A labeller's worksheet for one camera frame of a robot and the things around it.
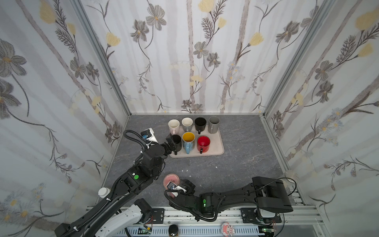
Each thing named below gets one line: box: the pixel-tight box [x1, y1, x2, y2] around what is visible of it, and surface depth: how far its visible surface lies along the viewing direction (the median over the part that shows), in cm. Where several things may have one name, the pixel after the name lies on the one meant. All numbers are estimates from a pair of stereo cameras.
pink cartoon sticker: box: [221, 222, 235, 237], surface depth 69 cm
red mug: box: [196, 135, 211, 155], surface depth 98 cm
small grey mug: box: [181, 117, 194, 132], surface depth 106 cm
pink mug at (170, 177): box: [162, 173, 181, 190], surface depth 77 cm
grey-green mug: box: [207, 116, 221, 134], surface depth 104 cm
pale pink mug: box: [167, 118, 181, 135], surface depth 104 cm
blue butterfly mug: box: [181, 131, 196, 155], surface depth 95 cm
